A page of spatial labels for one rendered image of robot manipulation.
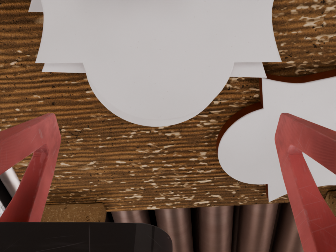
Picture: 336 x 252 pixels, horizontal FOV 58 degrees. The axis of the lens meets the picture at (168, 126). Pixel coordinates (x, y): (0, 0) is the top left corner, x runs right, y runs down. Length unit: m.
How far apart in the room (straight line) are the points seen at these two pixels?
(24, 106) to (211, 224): 0.23
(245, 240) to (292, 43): 0.26
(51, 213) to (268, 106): 0.21
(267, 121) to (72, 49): 0.14
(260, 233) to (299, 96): 0.20
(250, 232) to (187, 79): 0.26
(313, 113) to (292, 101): 0.02
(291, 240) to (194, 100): 0.28
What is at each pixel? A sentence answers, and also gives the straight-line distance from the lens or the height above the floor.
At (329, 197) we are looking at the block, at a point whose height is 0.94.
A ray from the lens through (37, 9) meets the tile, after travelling 0.19.
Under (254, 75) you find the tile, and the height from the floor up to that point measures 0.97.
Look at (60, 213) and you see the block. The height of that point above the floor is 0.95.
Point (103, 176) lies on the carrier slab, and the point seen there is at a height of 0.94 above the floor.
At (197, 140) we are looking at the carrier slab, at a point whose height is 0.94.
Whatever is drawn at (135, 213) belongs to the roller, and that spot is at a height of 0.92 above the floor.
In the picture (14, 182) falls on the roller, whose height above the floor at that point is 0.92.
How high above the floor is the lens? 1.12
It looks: 53 degrees down
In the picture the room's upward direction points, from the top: 179 degrees clockwise
